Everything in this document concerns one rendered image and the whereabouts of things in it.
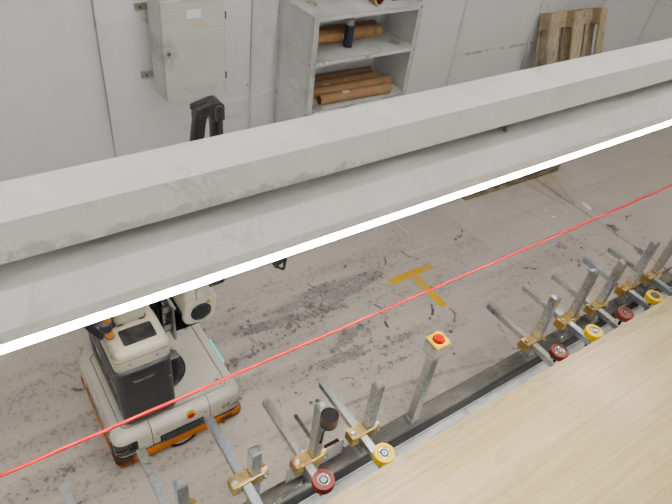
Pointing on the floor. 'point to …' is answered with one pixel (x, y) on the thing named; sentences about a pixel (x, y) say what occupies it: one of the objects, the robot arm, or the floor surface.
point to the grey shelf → (336, 10)
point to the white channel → (299, 150)
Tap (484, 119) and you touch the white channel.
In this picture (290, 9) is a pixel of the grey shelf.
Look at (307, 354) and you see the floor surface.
